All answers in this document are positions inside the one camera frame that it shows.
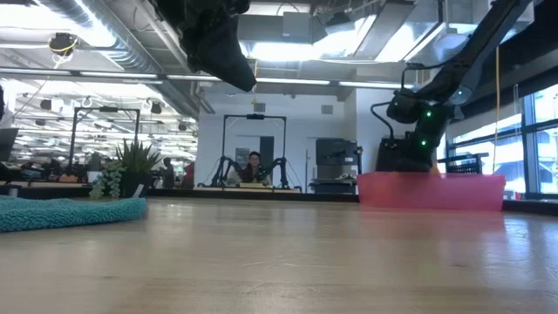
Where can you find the teal microfiber towel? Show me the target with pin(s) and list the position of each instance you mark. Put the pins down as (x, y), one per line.
(65, 213)

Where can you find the standing person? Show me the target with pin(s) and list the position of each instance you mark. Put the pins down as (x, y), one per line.
(168, 174)

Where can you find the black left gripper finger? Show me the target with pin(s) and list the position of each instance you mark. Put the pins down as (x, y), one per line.
(222, 52)

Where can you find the dark background monitor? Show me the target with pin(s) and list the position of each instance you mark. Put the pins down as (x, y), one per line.
(8, 144)

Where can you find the black background robot arm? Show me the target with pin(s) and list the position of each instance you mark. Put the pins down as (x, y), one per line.
(281, 168)
(224, 168)

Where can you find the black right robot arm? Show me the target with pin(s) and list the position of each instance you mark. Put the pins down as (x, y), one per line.
(479, 43)

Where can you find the green artificial potted plant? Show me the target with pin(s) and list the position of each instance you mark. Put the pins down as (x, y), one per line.
(135, 165)

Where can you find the dark door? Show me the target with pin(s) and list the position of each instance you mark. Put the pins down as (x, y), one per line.
(266, 146)

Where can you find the seated person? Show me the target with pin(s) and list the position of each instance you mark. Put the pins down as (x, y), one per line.
(254, 168)

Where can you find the large window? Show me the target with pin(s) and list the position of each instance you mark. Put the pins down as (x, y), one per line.
(545, 152)

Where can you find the pink plastic basket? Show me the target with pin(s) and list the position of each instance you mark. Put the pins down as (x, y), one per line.
(436, 194)

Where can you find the dark grey machine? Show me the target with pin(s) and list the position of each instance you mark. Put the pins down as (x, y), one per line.
(335, 152)

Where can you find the black gantry frame with camera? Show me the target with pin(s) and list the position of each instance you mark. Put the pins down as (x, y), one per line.
(255, 117)

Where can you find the black box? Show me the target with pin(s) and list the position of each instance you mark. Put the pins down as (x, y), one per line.
(388, 157)

